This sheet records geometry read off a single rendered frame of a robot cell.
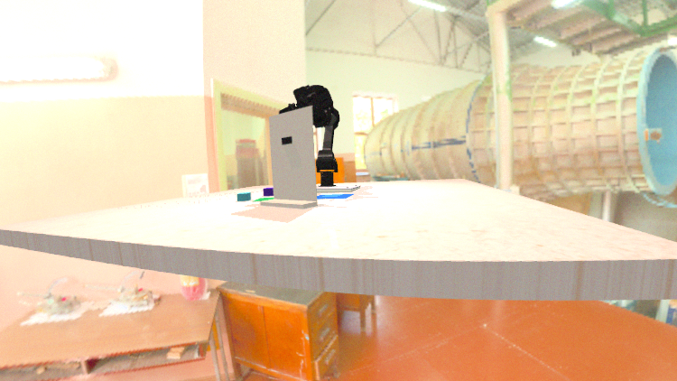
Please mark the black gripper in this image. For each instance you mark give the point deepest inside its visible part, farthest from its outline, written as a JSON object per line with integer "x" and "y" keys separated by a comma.
{"x": 312, "y": 100}

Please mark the beige panel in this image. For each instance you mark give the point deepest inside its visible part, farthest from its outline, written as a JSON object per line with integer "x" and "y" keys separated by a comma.
{"x": 293, "y": 160}

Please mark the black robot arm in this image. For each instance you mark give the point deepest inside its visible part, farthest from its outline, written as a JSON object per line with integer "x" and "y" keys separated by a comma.
{"x": 330, "y": 120}

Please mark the light blue square mat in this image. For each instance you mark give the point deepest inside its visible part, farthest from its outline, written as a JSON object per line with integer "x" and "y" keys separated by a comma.
{"x": 334, "y": 196}

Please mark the light blue cube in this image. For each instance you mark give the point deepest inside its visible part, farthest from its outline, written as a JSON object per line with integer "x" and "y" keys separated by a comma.
{"x": 244, "y": 196}

